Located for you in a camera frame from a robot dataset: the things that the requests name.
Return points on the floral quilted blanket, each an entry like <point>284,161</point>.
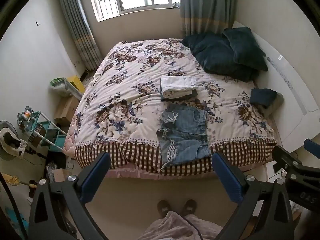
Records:
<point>130,100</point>

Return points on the yellow box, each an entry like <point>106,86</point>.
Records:
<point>76,83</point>

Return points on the teal storage rack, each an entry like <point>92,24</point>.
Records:
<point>48,132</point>

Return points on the dark teal pillow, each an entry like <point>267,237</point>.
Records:
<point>246,46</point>
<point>215,55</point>

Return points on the dark grey folded garment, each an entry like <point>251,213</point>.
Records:
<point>191,95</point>

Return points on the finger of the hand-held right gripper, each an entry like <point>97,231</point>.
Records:
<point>312,148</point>
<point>285,156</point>

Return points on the small cardboard box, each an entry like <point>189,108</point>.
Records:
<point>59,175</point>

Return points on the brown cardboard box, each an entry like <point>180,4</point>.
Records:
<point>66,110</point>

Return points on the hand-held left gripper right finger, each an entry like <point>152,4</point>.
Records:
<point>226,180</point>

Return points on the dark blue folded cloth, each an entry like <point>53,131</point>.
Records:
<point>262,97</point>

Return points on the folded white towel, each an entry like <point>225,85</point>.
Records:
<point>176,85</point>

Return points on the pink checked bed sheet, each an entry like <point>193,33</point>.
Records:
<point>140,173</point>

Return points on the brown slipper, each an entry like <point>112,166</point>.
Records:
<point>163,207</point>
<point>189,205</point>

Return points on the person's pink fleece pants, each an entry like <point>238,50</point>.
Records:
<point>172,226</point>

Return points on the clear plastic storage bin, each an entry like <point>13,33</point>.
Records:
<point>62,86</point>

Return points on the blue denim shorts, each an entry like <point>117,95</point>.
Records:
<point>183,140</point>

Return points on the standing fan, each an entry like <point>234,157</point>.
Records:
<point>10,142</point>

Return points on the grey striped curtain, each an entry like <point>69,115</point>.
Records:
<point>205,7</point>
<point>77,25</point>

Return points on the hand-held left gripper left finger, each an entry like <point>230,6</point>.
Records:
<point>96,176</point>

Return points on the white bed headboard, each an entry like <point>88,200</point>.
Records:
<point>287,80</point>

